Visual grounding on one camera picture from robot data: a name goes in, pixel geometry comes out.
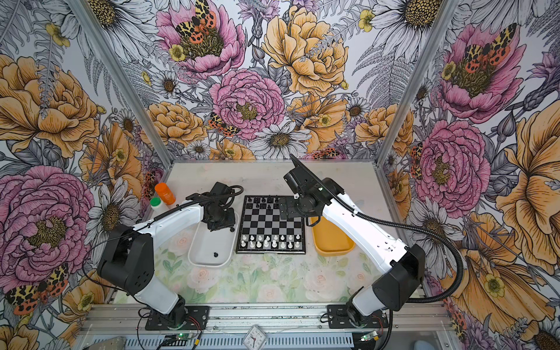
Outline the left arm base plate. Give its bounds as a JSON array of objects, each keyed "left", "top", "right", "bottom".
[{"left": 144, "top": 306, "right": 210, "bottom": 331}]

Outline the small white clock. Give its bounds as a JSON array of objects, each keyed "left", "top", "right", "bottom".
[{"left": 243, "top": 325, "right": 267, "bottom": 350}]

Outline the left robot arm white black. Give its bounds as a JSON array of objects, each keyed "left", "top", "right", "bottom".
[{"left": 97, "top": 182, "right": 244, "bottom": 329}]

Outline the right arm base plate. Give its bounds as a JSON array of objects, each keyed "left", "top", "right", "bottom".
[{"left": 326, "top": 304, "right": 389, "bottom": 330}]

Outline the yellow plastic tray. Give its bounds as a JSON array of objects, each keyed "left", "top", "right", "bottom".
[{"left": 311, "top": 218, "right": 355, "bottom": 257}]

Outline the aluminium frame rail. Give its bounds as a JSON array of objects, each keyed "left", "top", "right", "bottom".
[{"left": 80, "top": 303, "right": 452, "bottom": 335}]

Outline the white plastic tray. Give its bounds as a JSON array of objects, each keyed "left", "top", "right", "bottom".
[{"left": 188, "top": 214, "right": 239, "bottom": 269}]

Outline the orange bottle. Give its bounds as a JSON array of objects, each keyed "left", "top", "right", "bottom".
[{"left": 155, "top": 182, "right": 176, "bottom": 206}]

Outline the black white chess board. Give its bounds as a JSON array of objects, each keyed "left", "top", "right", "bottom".
[{"left": 236, "top": 195, "right": 306, "bottom": 255}]

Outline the right black corrugated cable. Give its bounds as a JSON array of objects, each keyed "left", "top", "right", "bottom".
[{"left": 289, "top": 154, "right": 465, "bottom": 305}]

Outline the white bottle green cap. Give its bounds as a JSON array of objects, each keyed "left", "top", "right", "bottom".
[{"left": 150, "top": 197, "right": 169, "bottom": 216}]

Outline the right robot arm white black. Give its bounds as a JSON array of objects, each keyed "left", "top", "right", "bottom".
[{"left": 279, "top": 163, "right": 425, "bottom": 327}]

